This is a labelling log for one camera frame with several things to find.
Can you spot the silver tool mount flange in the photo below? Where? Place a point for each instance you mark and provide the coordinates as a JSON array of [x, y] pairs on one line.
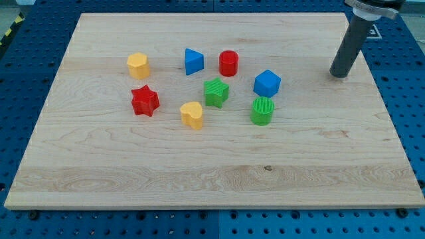
[[372, 10]]

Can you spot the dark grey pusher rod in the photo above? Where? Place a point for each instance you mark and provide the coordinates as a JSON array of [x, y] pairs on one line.
[[350, 46]]

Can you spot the blue cube block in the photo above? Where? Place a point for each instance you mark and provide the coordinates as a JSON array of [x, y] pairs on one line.
[[267, 84]]

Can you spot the green cylinder block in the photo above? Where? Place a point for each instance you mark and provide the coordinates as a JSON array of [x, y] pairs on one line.
[[262, 111]]

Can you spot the red cylinder block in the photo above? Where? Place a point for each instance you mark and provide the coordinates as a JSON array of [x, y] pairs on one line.
[[228, 63]]

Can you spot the green star block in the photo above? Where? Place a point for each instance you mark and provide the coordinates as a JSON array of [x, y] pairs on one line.
[[216, 92]]

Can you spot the wooden board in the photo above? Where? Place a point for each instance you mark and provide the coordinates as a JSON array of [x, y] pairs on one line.
[[330, 144]]

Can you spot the blue triangle block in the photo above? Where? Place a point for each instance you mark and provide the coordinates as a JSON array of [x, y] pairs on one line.
[[194, 61]]

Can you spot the yellow heart block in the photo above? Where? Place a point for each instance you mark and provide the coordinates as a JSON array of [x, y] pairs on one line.
[[192, 115]]

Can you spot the yellow hexagon block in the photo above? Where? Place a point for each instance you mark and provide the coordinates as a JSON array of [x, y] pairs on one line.
[[138, 65]]

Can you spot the red star block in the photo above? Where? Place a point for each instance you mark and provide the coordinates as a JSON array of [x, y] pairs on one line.
[[145, 101]]

